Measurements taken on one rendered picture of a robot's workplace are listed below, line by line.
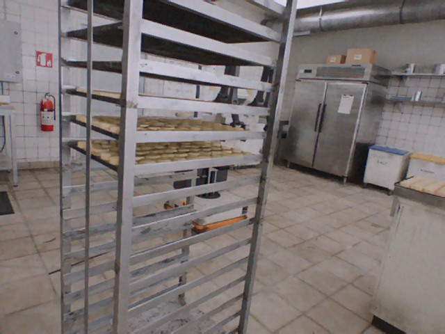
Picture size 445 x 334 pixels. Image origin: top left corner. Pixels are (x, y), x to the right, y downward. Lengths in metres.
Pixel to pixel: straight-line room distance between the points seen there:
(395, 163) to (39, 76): 5.39
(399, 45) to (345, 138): 1.90
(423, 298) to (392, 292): 0.15
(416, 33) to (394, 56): 0.44
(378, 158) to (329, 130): 0.92
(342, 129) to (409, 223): 3.77
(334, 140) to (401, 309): 3.90
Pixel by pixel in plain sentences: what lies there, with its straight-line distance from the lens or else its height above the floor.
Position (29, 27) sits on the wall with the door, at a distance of 4.81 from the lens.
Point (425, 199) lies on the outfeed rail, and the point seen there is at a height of 0.86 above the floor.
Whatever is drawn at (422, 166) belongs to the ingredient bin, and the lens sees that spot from 5.41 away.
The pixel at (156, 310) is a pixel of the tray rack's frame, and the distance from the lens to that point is 1.77.
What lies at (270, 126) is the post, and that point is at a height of 1.18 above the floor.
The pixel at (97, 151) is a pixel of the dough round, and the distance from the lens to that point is 1.02.
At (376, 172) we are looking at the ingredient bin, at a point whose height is 0.33.
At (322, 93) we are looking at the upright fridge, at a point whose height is 1.53.
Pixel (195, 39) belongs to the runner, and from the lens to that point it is 0.91.
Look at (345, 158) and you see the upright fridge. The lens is 5.56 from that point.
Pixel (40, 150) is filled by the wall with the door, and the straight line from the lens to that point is 4.89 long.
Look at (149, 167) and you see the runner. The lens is 0.85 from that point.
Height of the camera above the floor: 1.27
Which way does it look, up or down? 13 degrees down
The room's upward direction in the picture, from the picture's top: 7 degrees clockwise
